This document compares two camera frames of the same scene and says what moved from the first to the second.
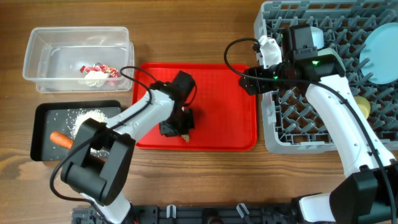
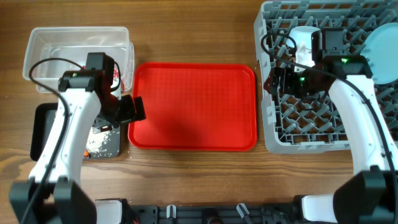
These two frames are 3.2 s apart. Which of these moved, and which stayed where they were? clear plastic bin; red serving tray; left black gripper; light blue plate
Moved: left black gripper
Stayed: red serving tray; light blue plate; clear plastic bin
